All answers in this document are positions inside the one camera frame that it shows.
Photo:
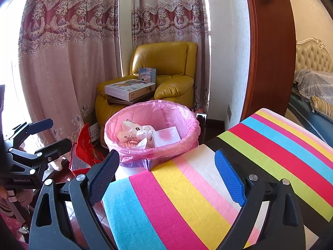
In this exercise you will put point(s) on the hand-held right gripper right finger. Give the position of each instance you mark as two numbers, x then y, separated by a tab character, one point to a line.
229	177

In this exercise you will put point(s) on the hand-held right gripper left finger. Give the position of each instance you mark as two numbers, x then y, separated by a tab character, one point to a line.
104	177

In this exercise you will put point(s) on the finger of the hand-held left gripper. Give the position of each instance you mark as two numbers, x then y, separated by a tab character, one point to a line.
40	125
57	147

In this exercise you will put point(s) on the large pink foam net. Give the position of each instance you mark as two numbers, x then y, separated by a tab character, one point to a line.
130	144

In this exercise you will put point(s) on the large white plastic bag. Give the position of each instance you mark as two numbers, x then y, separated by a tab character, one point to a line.
127	131

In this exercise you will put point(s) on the small knotted white bag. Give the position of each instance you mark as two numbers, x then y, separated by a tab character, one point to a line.
145	132

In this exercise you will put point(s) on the pink-lined trash bin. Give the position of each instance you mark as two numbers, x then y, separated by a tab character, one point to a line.
182	119

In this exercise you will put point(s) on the white foam block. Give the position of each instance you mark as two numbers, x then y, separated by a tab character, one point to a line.
166	136

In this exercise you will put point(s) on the person's left hand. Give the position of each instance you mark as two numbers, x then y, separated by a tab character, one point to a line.
26	199

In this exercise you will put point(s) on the red plastic bag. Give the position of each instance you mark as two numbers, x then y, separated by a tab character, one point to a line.
85	151

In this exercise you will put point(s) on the white cardboard box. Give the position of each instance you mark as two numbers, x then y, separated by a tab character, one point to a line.
94	135

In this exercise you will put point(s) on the striped colourful tablecloth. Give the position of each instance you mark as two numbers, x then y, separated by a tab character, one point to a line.
182	200

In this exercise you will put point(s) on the dark brown book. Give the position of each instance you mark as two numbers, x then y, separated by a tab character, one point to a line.
119	101

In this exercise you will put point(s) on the large flat white box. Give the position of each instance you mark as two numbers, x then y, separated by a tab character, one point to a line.
130	89

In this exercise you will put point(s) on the bed with blue sheet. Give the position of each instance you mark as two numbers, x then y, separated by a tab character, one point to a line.
307	119

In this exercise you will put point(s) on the small blue picture box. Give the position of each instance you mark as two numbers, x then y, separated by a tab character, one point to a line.
147	75

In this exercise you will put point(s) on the striped pillow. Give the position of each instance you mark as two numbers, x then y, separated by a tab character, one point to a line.
322	104

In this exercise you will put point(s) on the blue-grey quilt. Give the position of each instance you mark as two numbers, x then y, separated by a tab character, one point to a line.
314	83

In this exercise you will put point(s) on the yellow leather armchair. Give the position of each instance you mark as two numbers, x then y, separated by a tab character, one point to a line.
169	57

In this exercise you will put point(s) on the beige tufted headboard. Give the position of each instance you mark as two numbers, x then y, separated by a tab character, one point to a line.
314	57

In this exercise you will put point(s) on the red-brown wooden door frame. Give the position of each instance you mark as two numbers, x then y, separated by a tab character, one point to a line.
270	44

